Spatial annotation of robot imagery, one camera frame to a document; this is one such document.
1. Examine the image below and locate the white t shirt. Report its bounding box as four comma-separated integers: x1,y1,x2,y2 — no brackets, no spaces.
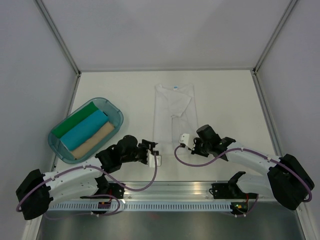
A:
153,84,198,144

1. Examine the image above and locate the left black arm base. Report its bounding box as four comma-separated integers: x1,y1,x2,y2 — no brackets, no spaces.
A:
80,183,125,200

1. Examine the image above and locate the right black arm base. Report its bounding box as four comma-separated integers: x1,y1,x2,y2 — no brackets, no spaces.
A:
208,182,258,200

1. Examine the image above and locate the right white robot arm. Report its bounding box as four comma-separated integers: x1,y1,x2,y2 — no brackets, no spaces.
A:
192,124,315,210

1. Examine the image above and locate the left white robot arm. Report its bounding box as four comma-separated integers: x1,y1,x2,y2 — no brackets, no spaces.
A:
15,135,160,220

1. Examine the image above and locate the teal translucent plastic bin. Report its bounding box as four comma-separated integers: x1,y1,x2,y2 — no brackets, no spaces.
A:
48,97,124,164

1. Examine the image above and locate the rolled beige t shirt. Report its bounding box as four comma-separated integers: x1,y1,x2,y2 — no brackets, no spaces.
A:
71,121,115,159

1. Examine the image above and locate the rolled blue t shirt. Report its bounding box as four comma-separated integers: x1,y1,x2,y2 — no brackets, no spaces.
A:
60,109,109,151

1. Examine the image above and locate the rolled green t shirt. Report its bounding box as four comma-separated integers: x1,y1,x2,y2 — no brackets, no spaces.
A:
51,101,98,139

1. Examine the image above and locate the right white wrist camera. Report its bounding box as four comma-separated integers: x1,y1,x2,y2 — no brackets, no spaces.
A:
179,133,195,151

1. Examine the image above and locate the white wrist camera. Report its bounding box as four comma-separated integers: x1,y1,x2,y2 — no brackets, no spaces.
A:
147,150,162,168
179,133,195,151

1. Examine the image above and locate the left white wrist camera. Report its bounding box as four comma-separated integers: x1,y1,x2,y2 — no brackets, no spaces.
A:
147,150,162,168

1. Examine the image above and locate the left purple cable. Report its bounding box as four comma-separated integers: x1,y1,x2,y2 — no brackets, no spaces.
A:
15,153,159,221

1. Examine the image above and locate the purple cable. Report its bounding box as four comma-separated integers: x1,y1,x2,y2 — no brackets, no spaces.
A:
173,143,313,218
15,153,159,221

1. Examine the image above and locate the aluminium mounting rail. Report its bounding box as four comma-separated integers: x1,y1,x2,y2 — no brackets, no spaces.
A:
34,180,307,201

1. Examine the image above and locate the white slotted cable duct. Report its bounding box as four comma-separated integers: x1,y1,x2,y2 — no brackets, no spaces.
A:
49,200,232,212

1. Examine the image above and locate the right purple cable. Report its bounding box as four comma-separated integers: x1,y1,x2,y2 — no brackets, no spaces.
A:
173,143,313,218

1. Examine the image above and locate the right aluminium frame post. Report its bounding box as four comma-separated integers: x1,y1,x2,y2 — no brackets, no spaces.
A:
252,0,299,75

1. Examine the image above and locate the aluminium frame post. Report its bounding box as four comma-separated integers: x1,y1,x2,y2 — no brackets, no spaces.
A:
34,0,81,77
252,0,299,75

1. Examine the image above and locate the left aluminium frame post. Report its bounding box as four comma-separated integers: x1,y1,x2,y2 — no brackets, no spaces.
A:
34,0,81,77

